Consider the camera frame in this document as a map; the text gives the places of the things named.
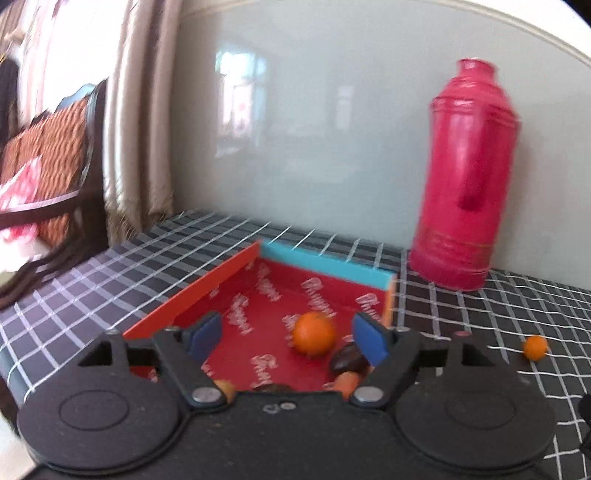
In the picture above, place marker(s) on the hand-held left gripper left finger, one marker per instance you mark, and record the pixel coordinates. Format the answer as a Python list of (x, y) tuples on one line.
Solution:
[(205, 334)]

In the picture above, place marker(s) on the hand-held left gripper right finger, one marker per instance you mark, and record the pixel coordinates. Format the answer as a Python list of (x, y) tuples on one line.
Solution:
[(371, 339)]

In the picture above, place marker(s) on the orange tangerine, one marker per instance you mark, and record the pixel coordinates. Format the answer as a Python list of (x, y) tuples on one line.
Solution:
[(314, 334)]

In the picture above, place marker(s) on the pink and red cardboard box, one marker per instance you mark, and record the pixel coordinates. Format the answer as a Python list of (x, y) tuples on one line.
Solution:
[(268, 323)]

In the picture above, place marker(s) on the small orange kumquat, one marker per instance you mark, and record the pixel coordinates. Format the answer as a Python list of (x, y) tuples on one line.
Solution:
[(226, 390), (346, 384), (535, 347)]

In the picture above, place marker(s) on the dark brown glossy fruit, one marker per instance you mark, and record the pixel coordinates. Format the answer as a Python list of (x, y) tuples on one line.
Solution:
[(346, 361), (272, 388)]

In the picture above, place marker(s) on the dark wooden chair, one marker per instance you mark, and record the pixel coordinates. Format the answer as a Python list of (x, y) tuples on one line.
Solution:
[(94, 194)]

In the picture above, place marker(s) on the red thermos flask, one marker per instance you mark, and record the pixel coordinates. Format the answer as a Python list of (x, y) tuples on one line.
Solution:
[(461, 175)]

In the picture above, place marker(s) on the beige curtain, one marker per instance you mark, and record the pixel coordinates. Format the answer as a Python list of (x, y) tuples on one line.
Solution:
[(143, 115)]

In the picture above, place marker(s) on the pink plastic bag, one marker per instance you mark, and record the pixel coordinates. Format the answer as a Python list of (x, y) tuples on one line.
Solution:
[(21, 194)]

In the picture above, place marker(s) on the orange patterned chair cushion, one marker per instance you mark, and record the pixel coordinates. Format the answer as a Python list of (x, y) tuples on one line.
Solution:
[(55, 143)]

